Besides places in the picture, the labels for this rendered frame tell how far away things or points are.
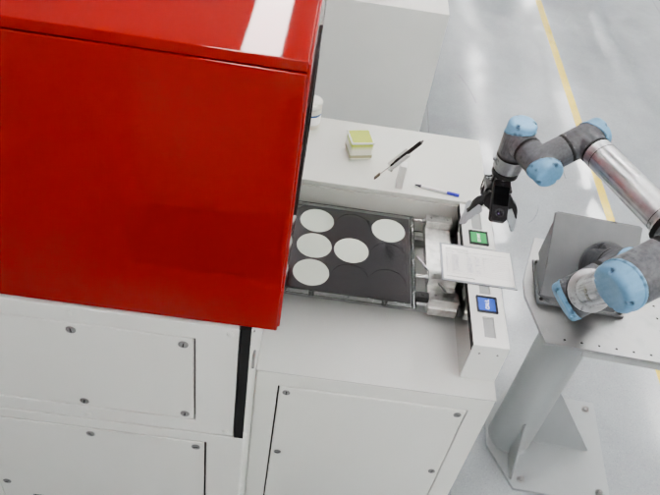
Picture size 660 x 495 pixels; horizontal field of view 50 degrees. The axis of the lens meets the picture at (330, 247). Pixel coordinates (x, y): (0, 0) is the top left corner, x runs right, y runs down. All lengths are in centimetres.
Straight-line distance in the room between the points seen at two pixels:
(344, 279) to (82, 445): 79
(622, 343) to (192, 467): 124
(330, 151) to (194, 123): 123
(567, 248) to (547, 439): 95
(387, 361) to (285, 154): 93
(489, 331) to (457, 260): 25
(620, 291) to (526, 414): 115
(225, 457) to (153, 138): 93
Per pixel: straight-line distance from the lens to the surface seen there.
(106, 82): 111
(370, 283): 198
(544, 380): 250
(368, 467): 222
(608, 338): 222
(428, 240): 219
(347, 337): 195
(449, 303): 199
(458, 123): 440
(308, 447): 214
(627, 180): 175
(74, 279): 142
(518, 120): 187
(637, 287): 158
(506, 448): 284
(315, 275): 197
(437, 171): 232
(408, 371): 191
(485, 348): 185
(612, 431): 312
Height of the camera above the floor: 232
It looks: 44 degrees down
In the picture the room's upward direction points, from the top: 10 degrees clockwise
